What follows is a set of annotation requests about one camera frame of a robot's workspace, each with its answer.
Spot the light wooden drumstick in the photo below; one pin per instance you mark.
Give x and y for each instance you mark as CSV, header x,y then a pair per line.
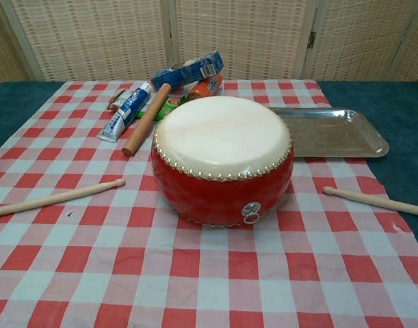
x,y
58,198
383,203

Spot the red drum with white skin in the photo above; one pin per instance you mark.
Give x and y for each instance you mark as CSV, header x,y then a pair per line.
x,y
222,136

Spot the green snack packet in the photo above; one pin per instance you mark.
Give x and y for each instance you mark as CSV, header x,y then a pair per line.
x,y
167,107

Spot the orange snack packet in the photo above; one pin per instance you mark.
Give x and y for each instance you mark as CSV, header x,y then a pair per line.
x,y
205,89

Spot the wooden rolling pin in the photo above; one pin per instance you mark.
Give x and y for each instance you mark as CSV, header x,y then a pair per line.
x,y
143,123

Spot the blue cookie package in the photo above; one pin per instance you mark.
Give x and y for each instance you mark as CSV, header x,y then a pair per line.
x,y
184,75

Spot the white blue toothpaste tube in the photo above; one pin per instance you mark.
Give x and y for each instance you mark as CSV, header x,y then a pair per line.
x,y
126,109

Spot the red white checkered tablecloth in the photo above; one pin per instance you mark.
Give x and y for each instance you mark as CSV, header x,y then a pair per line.
x,y
208,273

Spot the silver brown foil packet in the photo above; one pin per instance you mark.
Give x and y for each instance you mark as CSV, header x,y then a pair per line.
x,y
118,101

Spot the stainless steel tray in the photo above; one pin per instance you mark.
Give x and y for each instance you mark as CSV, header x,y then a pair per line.
x,y
332,136

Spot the black metal screen hinge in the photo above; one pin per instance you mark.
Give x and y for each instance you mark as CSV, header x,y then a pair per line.
x,y
311,39

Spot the woven bamboo folding screen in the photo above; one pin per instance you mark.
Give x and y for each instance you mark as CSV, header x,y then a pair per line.
x,y
92,34

